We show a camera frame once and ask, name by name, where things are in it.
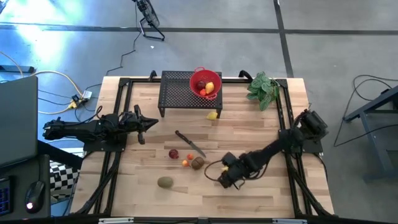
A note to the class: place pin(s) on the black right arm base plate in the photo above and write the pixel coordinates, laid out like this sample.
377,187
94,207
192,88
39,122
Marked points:
315,149

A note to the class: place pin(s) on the orange-yellow pear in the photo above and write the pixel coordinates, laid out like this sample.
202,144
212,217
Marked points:
185,163
202,92

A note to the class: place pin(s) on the black backlit keyboard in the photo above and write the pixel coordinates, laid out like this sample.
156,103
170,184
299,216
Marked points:
4,196

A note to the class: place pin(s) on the black computer desk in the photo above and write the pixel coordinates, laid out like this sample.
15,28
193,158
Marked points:
21,174

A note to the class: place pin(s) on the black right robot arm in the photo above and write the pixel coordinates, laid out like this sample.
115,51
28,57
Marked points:
273,149

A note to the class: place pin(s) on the red plastic colander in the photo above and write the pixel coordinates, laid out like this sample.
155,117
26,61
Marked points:
214,93

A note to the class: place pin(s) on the black-white checkerboard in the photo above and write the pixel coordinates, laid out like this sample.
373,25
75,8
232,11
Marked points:
62,180

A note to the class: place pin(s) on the brown kiwi with slit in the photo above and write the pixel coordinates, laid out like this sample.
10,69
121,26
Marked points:
197,163

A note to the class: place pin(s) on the silver rig bracket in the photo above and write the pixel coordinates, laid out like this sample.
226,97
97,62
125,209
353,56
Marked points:
115,220
289,221

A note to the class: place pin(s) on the black aluminium rig frame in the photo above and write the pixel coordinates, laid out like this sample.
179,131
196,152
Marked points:
233,81

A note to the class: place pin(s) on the black computer mouse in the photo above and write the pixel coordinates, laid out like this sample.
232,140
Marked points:
34,196

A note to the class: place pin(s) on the grey metal bench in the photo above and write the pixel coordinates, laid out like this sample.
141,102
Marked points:
373,102

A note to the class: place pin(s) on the dark red pomegranate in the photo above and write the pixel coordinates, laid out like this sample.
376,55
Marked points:
201,84

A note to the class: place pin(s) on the black perforated metal shelf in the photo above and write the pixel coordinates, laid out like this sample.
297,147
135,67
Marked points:
174,93

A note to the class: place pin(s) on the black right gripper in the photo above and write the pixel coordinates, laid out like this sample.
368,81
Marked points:
240,168

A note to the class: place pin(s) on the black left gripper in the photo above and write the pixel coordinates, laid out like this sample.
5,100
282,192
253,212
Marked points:
130,122

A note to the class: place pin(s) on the grey laptop lid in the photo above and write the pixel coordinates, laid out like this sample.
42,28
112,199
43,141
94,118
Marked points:
18,121

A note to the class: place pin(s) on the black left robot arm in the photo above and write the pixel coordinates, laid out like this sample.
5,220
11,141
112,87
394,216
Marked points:
77,129

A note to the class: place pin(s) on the variegated green potted plant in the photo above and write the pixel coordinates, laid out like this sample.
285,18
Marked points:
262,90

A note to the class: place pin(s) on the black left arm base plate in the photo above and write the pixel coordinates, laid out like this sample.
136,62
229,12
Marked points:
93,147

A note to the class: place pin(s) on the whole green-brown kiwi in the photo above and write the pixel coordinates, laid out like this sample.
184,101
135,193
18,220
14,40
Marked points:
165,182

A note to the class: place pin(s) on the dark red plum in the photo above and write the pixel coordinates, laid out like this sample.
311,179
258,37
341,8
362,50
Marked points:
173,154

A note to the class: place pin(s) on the grey power adapter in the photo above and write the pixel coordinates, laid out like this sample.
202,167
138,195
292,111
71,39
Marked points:
87,94

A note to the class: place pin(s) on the black flat bar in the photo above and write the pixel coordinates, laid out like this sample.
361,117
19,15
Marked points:
18,69

